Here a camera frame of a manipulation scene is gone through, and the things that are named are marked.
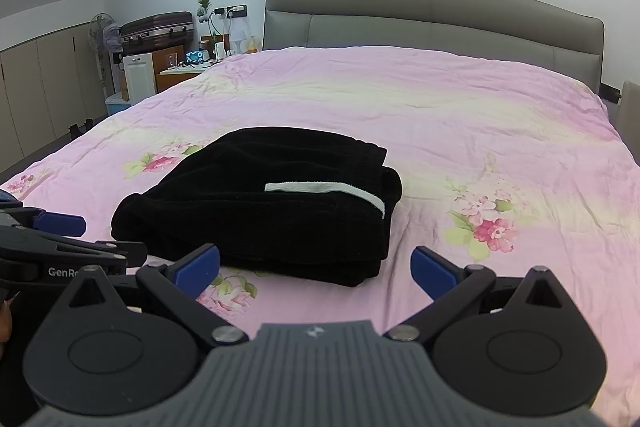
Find white panel box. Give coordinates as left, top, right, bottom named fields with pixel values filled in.
left=122, top=52, right=156, bottom=107

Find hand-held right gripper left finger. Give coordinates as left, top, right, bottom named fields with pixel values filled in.
left=62, top=243, right=249, bottom=349

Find beige wardrobe cabinets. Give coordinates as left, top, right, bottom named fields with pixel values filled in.
left=0, top=21, right=109, bottom=176

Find blue storage box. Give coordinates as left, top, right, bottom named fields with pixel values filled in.
left=104, top=94, right=134, bottom=117

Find pink floral bed sheet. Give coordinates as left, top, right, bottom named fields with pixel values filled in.
left=0, top=47, right=640, bottom=414

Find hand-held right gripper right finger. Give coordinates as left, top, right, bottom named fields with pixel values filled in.
left=384, top=246, right=577, bottom=344

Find person's left hand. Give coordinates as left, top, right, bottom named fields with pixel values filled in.
left=0, top=299, right=13, bottom=344

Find standing fan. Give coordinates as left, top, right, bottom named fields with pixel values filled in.
left=88, top=13, right=121, bottom=96

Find grey upholstered chair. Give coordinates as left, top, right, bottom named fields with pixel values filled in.
left=618, top=81, right=640, bottom=144

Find black pants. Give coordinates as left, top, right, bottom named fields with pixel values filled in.
left=111, top=127, right=404, bottom=289

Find dark brown suitcase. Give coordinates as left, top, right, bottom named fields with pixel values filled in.
left=120, top=11, right=195, bottom=56

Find grey padded headboard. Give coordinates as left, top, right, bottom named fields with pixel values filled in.
left=262, top=0, right=606, bottom=96

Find black charging cable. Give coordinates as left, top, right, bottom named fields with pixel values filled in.
left=209, top=11, right=224, bottom=54

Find wooden nightstand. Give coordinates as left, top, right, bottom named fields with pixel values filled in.
left=154, top=44, right=222, bottom=96

